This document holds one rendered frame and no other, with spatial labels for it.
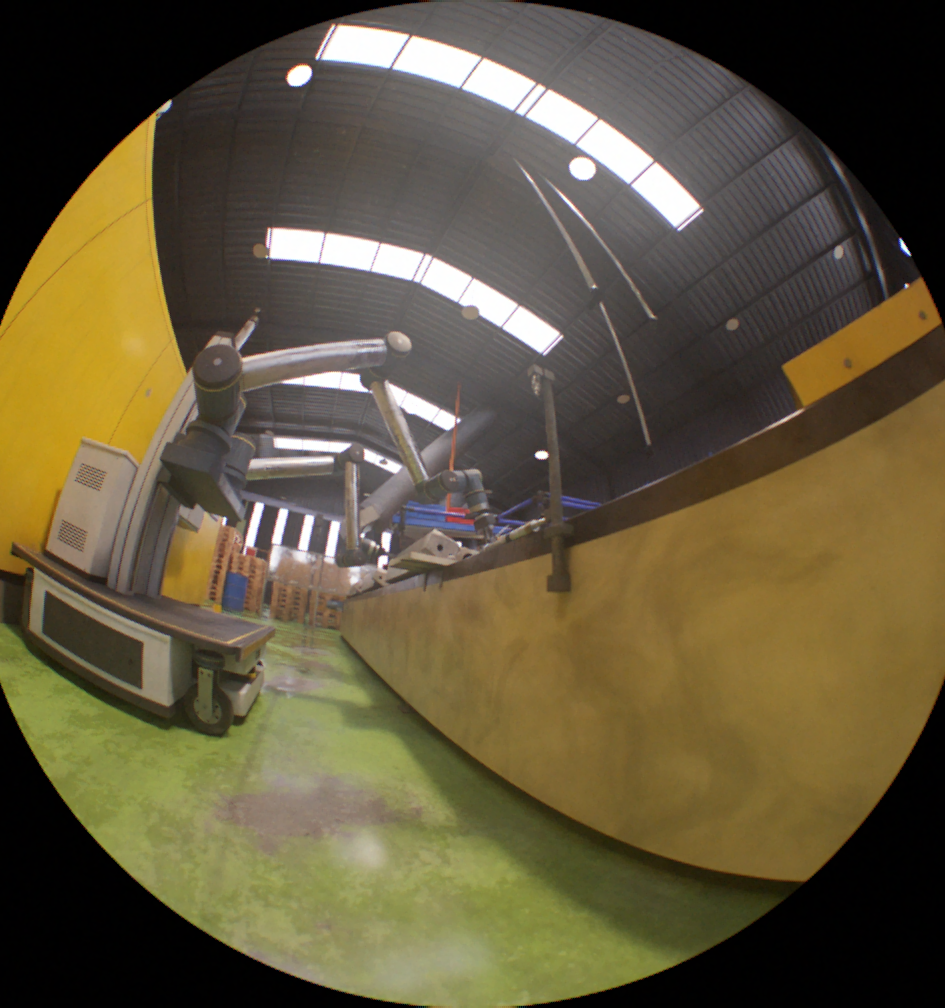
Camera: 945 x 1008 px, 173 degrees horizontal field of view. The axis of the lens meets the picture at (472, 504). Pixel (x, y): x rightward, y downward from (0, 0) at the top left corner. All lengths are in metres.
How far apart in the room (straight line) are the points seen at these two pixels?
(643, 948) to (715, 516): 0.68
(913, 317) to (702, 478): 0.49
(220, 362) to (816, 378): 1.50
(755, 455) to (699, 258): 9.85
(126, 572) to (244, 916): 1.27
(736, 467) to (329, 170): 9.65
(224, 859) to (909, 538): 1.07
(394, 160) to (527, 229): 3.98
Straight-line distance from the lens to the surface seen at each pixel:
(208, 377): 1.22
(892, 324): 0.63
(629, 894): 0.72
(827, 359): 0.58
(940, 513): 0.52
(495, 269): 9.97
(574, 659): 0.67
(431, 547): 1.52
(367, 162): 9.51
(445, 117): 9.31
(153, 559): 1.83
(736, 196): 10.40
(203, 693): 1.16
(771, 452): 0.52
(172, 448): 1.41
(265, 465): 2.18
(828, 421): 0.53
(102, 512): 1.56
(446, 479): 1.44
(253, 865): 0.73
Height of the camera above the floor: 0.52
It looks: 22 degrees up
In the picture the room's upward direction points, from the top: 4 degrees clockwise
